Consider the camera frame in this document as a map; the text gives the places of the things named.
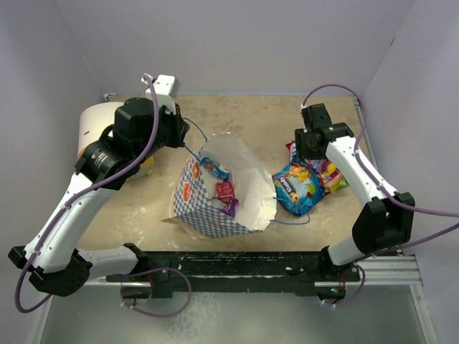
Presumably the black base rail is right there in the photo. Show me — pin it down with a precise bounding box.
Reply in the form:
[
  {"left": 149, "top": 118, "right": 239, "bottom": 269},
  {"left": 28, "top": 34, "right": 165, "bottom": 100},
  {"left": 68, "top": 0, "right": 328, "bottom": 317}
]
[{"left": 107, "top": 251, "right": 361, "bottom": 300}]

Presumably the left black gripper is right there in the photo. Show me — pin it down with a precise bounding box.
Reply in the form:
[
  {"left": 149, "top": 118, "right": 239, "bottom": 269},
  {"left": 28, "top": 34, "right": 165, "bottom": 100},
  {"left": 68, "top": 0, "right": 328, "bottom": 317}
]
[{"left": 135, "top": 100, "right": 189, "bottom": 165}]

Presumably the checkered paper bag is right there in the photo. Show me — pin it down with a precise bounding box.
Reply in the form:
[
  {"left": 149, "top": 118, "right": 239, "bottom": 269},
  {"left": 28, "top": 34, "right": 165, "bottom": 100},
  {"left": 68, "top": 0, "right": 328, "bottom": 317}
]
[{"left": 164, "top": 132, "right": 280, "bottom": 239}]

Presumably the green Fox's candy bag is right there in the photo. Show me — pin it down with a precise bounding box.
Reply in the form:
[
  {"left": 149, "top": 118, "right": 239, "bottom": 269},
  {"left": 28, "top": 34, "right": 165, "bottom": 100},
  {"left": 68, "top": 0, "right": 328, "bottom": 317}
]
[{"left": 329, "top": 174, "right": 349, "bottom": 194}]

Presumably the small blue candy packet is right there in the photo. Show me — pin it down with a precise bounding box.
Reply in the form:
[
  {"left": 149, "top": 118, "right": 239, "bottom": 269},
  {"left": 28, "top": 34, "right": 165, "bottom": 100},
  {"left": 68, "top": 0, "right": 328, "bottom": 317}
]
[{"left": 200, "top": 158, "right": 230, "bottom": 182}]

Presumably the blue Slendy snack bag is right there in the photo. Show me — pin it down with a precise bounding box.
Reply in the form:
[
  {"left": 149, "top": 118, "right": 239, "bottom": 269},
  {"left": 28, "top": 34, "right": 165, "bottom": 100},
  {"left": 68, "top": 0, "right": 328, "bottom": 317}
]
[{"left": 272, "top": 163, "right": 325, "bottom": 217}]

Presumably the cream and orange cylinder box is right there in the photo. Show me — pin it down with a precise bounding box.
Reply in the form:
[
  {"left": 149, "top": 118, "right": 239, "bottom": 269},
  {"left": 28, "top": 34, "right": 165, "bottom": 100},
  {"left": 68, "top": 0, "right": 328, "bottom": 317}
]
[{"left": 77, "top": 102, "right": 153, "bottom": 181}]

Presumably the purple snack packet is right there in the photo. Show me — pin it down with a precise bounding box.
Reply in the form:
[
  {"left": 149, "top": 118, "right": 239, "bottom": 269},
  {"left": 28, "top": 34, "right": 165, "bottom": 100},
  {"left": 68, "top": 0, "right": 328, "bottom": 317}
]
[{"left": 221, "top": 198, "right": 239, "bottom": 218}]

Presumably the pink chips bag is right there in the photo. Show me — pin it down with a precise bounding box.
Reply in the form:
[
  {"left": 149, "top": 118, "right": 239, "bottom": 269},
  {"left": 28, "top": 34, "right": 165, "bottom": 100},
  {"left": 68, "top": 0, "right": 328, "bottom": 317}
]
[{"left": 286, "top": 141, "right": 295, "bottom": 153}]

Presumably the purple Fox's berries bag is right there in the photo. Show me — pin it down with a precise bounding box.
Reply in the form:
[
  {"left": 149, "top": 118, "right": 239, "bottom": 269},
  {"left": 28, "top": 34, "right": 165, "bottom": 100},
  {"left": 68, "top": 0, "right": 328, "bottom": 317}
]
[{"left": 288, "top": 145, "right": 330, "bottom": 174}]

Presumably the orange Fox's candy bag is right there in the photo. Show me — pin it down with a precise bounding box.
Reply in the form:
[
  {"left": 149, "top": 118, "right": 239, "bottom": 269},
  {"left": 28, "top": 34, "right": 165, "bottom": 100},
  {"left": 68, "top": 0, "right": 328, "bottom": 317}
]
[{"left": 319, "top": 162, "right": 343, "bottom": 193}]

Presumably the small red candy packet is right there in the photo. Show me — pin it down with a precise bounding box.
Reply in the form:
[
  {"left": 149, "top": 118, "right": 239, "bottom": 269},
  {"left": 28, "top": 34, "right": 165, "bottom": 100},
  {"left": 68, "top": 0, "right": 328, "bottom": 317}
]
[{"left": 214, "top": 181, "right": 235, "bottom": 204}]

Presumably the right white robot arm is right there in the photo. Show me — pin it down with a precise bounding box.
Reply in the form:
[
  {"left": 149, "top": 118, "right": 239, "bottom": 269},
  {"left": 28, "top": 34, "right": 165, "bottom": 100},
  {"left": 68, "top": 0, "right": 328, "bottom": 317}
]
[{"left": 295, "top": 103, "right": 415, "bottom": 280}]

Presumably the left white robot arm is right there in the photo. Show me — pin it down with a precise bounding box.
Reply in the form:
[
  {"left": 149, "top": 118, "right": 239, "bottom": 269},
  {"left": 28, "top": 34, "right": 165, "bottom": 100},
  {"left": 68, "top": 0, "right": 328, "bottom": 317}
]
[{"left": 8, "top": 96, "right": 189, "bottom": 297}]

